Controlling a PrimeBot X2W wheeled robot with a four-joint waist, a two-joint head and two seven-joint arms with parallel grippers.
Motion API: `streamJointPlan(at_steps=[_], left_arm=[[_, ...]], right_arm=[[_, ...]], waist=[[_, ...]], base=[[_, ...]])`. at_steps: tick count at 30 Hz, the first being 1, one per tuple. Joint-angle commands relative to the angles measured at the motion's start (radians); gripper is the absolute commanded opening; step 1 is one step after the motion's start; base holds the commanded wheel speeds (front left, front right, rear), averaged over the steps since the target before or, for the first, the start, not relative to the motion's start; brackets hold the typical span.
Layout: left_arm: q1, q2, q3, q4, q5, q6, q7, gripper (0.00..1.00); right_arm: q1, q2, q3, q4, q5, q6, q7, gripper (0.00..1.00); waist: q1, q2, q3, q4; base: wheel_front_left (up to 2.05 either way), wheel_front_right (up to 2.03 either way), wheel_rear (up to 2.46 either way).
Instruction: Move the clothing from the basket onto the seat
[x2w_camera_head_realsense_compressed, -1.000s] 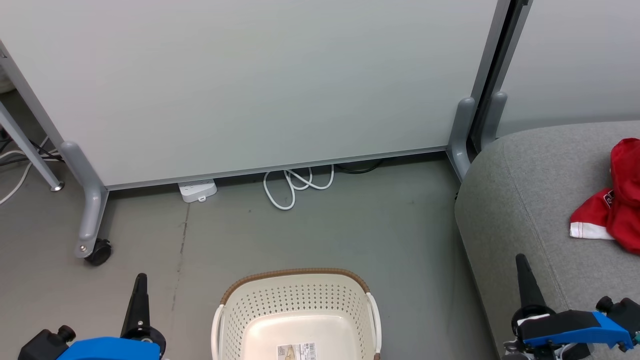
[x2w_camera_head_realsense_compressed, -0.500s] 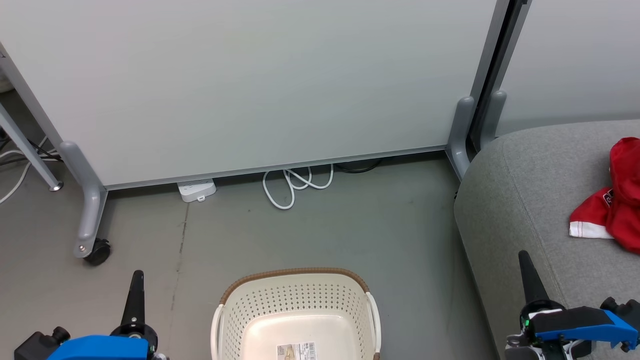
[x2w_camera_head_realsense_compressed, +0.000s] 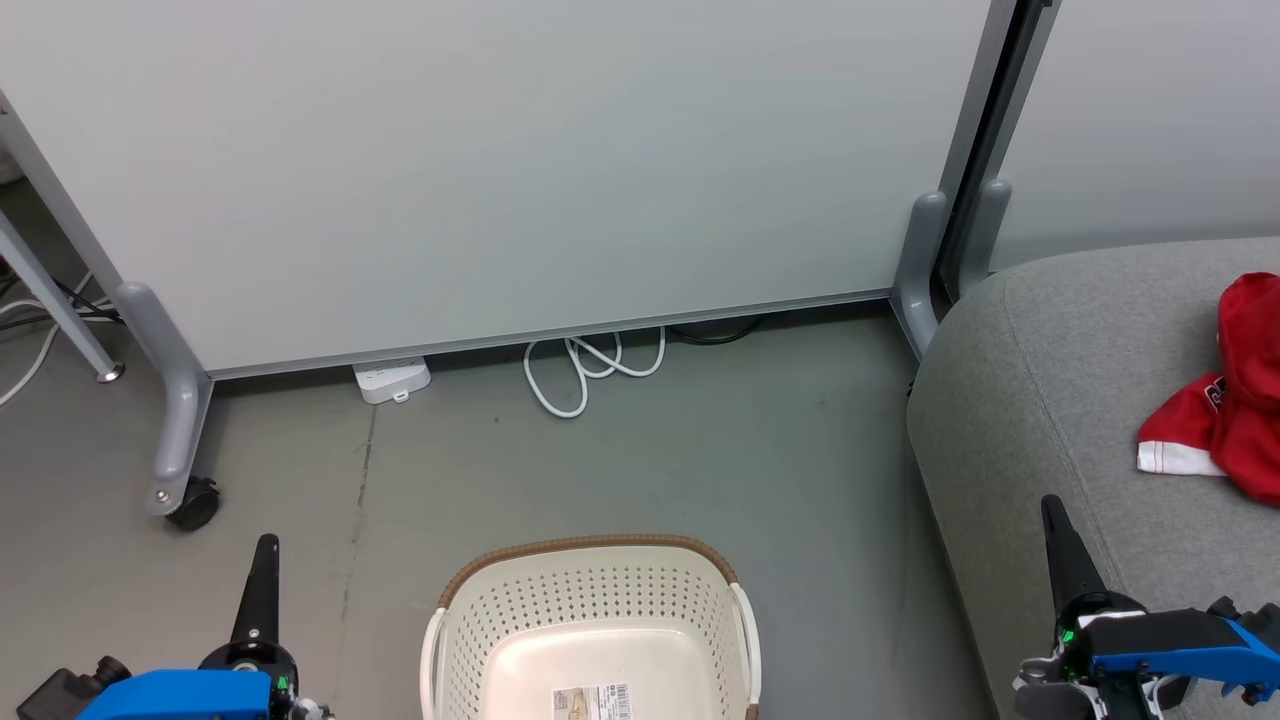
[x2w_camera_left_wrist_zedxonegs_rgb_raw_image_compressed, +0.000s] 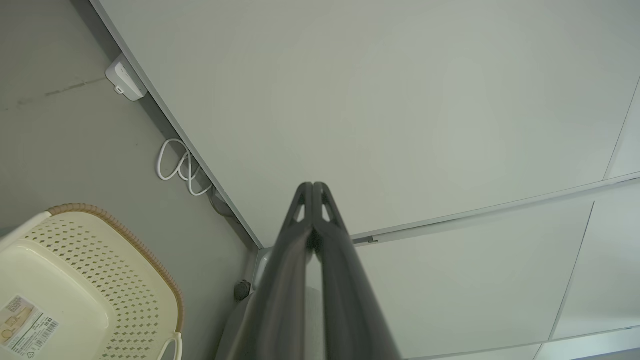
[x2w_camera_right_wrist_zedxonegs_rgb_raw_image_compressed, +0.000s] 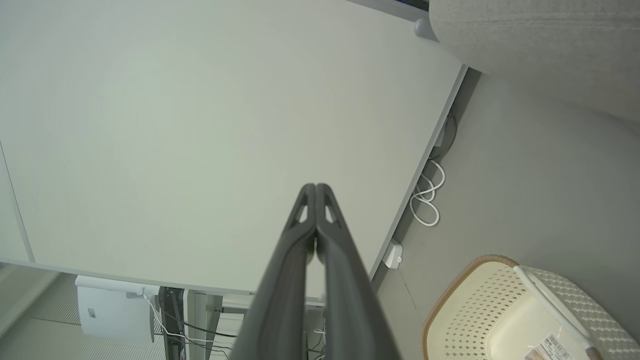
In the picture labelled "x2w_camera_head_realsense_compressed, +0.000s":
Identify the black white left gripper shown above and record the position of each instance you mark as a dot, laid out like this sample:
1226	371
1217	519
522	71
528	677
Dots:
282	680

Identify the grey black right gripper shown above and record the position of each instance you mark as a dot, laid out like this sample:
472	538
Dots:
1065	690

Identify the red and white jersey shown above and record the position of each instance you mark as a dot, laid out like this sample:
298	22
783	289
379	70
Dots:
1245	430

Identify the grey fabric sofa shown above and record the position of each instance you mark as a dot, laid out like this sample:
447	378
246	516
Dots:
1060	400

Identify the black caster wheel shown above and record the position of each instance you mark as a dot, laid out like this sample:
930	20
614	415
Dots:
196	506

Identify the grey partition leg with caster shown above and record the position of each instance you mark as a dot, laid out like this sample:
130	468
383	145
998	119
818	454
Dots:
178	400

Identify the white power strip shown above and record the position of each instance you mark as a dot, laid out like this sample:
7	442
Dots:
392	378

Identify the cream perforated laundry basket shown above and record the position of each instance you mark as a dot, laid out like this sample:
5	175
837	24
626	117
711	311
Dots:
590	620

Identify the short grey partition leg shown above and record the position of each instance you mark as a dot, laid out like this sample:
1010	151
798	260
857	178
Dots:
918	265

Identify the grey leg of narrow panel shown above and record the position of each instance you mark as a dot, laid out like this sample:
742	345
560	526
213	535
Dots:
985	230

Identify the paper label sticker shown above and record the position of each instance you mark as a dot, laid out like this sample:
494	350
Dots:
592	703

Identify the narrow white partition panel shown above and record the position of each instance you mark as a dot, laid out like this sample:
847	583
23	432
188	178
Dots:
1150	110

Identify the large white partition panel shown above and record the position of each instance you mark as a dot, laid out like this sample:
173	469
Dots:
500	150

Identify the blue black right wrist camera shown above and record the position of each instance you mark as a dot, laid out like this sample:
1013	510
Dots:
1180	645

